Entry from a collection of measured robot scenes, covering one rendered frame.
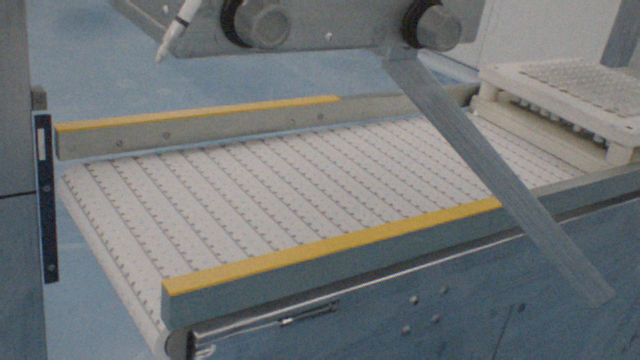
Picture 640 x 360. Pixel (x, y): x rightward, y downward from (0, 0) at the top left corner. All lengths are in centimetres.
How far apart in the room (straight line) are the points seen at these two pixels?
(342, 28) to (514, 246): 39
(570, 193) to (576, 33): 331
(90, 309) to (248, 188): 136
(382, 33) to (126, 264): 28
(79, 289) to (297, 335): 154
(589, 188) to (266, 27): 51
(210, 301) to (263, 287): 4
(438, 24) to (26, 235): 49
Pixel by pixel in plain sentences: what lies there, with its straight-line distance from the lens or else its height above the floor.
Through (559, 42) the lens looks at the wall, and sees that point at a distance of 408.
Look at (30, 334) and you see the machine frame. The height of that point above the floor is 72.
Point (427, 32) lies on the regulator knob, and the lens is 40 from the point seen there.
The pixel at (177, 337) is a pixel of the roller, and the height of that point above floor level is 92.
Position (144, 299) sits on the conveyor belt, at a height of 93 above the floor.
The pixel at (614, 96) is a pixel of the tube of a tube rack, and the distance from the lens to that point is 94.
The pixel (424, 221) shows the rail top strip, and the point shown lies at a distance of 58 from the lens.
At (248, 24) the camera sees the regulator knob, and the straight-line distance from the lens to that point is 33.
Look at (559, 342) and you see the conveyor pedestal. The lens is 110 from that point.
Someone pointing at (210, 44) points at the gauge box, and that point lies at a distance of 34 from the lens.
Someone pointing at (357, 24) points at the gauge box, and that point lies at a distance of 39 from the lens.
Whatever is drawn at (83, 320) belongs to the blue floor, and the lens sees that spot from 194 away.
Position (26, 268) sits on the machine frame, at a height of 81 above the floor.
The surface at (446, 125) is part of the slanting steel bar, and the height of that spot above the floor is 108.
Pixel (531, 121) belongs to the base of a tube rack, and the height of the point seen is 96.
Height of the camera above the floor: 126
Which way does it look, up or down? 27 degrees down
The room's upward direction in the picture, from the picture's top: 9 degrees clockwise
